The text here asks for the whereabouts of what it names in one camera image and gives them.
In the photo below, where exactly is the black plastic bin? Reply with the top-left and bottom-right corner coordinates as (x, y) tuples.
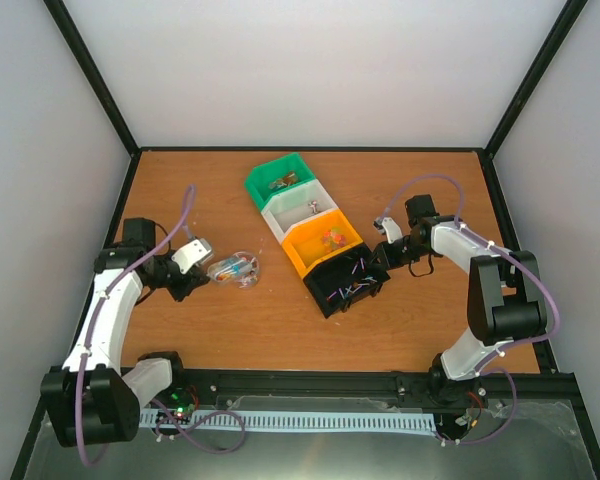
(303, 243), (390, 318)

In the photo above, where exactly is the metal scoop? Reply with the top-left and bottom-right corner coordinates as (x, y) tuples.
(207, 255), (247, 284)

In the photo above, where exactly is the clear plastic cup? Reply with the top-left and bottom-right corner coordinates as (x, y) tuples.
(234, 251), (260, 289)

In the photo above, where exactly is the yellow plastic bin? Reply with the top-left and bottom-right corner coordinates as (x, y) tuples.
(281, 209), (363, 279)

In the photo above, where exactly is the white plastic bin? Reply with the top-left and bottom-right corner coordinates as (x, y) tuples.
(261, 180), (338, 244)

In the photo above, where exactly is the green plastic bin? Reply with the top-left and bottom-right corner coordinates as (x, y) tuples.
(244, 153), (316, 211)

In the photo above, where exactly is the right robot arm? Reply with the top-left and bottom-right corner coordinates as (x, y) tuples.
(373, 195), (548, 405)

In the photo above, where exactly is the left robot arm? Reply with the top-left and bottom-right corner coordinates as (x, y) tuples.
(40, 217), (213, 447)

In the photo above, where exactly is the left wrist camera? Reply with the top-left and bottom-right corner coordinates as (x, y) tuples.
(171, 238), (214, 274)

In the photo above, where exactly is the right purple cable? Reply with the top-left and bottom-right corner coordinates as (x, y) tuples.
(379, 173), (562, 446)

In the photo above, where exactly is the purple cable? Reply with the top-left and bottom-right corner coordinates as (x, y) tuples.
(379, 173), (562, 446)
(75, 183), (249, 467)

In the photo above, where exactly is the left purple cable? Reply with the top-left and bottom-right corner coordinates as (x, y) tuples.
(75, 183), (249, 467)

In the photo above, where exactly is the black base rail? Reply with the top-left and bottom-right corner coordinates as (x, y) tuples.
(176, 369), (485, 411)

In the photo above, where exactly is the light blue cable duct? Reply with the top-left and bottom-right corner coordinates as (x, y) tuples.
(139, 408), (436, 436)

